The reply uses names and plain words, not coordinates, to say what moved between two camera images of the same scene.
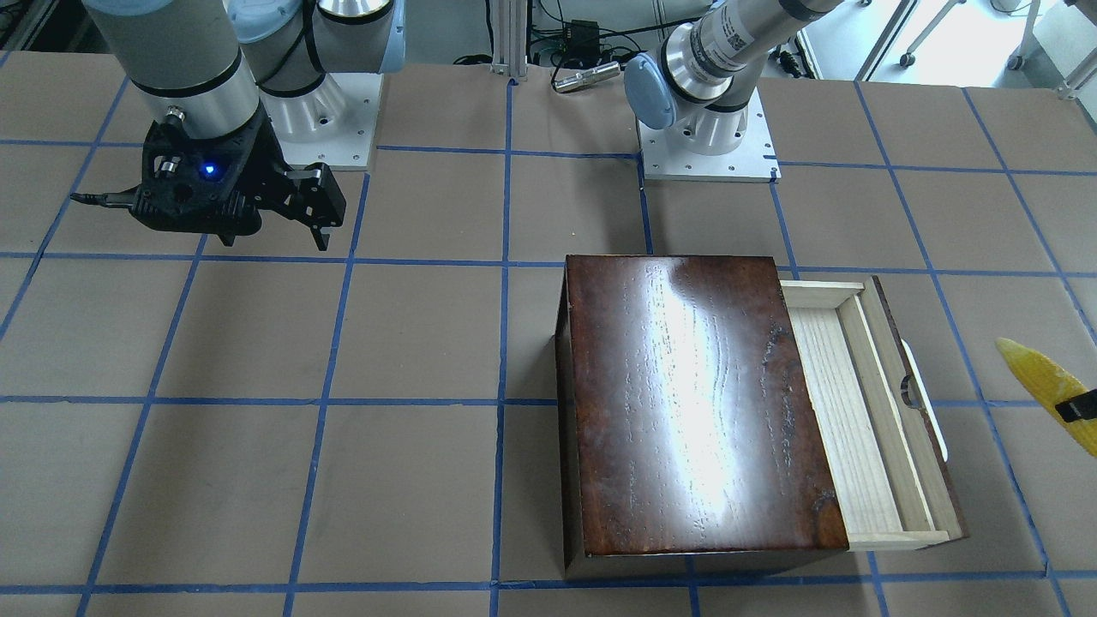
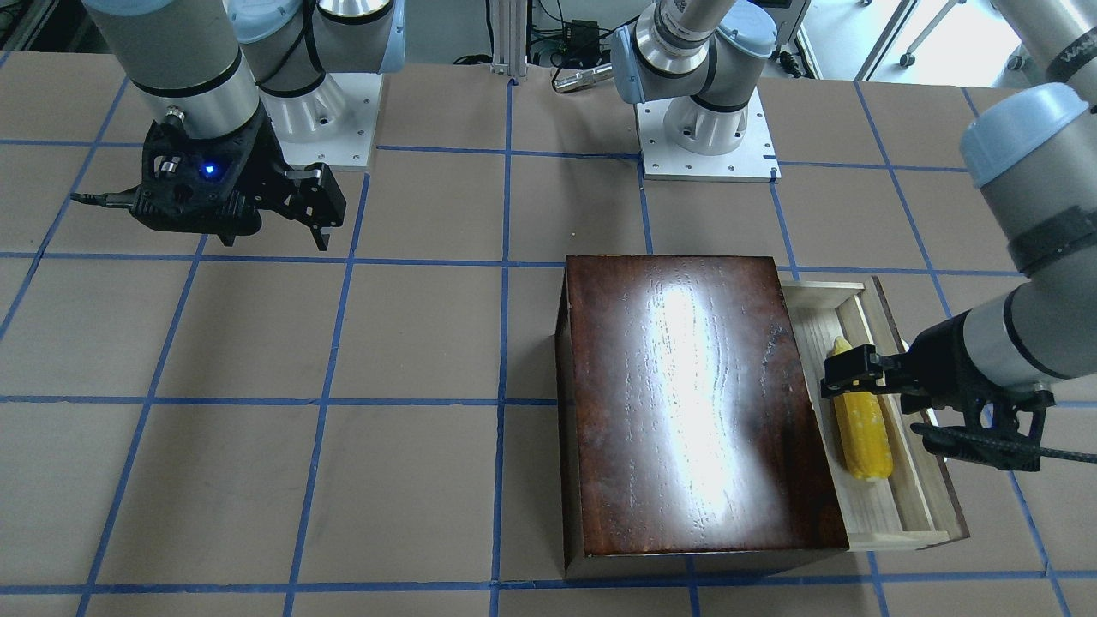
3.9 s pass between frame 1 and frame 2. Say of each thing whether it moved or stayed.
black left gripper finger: moved
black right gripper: stayed
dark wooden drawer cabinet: stayed
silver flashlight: stayed
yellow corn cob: moved
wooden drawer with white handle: stayed
